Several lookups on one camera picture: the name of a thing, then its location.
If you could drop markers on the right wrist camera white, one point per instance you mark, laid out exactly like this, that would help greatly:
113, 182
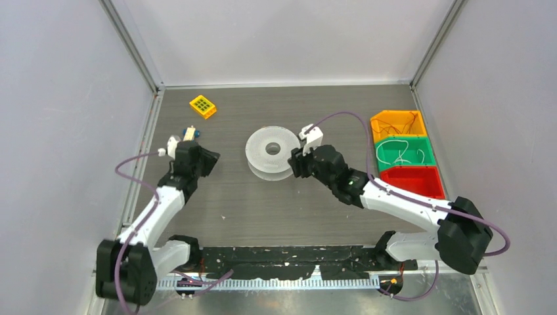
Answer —
310, 138

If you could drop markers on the green bin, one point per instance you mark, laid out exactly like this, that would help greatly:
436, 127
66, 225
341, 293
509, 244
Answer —
404, 151

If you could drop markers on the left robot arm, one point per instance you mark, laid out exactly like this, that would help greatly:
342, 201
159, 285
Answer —
128, 267

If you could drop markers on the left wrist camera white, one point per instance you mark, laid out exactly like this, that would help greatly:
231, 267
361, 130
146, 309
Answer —
171, 146

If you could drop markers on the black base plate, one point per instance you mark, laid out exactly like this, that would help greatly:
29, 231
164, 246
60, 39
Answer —
345, 262

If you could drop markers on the orange bin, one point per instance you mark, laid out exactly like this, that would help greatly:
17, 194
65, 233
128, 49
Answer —
405, 123

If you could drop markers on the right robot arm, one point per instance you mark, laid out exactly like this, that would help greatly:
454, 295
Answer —
453, 232

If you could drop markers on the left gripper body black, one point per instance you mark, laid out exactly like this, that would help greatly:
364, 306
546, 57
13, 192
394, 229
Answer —
207, 162

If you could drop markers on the translucent white spool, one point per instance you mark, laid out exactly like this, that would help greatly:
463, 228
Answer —
268, 150

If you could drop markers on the red bin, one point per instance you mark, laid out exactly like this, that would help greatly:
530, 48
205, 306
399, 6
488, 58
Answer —
423, 180

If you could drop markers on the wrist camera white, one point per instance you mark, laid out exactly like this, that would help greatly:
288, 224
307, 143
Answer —
171, 146
310, 138

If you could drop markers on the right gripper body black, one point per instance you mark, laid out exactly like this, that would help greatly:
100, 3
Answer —
312, 169

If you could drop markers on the yellow block green studs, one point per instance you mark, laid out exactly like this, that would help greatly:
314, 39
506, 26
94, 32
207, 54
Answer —
203, 107

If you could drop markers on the white toy car blue wheels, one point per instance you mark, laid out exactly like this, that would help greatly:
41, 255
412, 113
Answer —
190, 133

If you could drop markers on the aluminium rail front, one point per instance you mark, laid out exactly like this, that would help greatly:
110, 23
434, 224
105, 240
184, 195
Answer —
191, 282

